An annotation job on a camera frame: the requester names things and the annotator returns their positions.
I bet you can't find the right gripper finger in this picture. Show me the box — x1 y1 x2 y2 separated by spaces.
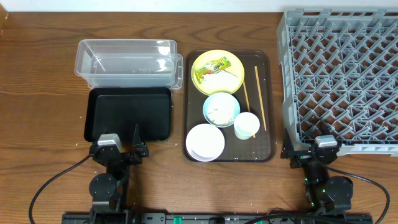
320 121 331 136
282 128 294 151

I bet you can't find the pale green cup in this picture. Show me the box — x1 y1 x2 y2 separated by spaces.
233 112 260 140

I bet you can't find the white bowl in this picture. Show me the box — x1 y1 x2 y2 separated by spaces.
185 124 225 162

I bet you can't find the light blue bowl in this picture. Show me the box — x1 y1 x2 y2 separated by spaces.
203 92 241 128

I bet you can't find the white napkin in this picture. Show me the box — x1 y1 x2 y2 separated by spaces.
203 70 239 91

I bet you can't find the yellow plate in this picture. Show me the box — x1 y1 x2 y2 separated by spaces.
190 50 245 96

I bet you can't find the green snack wrapper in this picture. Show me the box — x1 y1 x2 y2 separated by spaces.
195 57 231 83

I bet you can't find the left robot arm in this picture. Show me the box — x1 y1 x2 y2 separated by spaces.
89 125 149 223

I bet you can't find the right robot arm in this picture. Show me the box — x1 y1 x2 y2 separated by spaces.
280 131 353 215

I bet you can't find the grey dishwasher rack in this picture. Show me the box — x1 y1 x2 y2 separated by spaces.
277 9 397 156

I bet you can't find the black plastic tray bin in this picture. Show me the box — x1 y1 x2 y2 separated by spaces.
84 87 172 142

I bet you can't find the dark brown serving tray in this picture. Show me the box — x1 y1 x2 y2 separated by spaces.
183 50 275 162

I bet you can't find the left wooden chopstick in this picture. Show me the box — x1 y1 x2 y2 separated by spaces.
243 81 256 138

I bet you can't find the wooden chopstick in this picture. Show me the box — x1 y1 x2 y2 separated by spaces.
254 65 267 131
243 81 256 138

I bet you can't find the right wooden chopstick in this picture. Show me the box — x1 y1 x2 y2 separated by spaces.
254 65 267 131

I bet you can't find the clear plastic bin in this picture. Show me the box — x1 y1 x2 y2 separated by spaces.
74 39 183 90

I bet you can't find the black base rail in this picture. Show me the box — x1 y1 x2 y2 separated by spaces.
61 213 373 224

